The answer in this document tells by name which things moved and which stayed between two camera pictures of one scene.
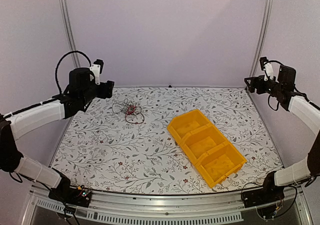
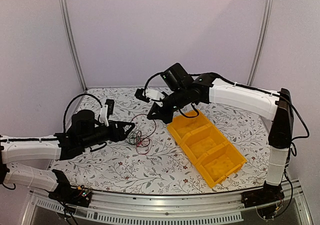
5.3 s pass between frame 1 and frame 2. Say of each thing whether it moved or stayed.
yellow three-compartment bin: stayed
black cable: moved
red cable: moved
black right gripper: moved
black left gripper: moved
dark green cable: moved
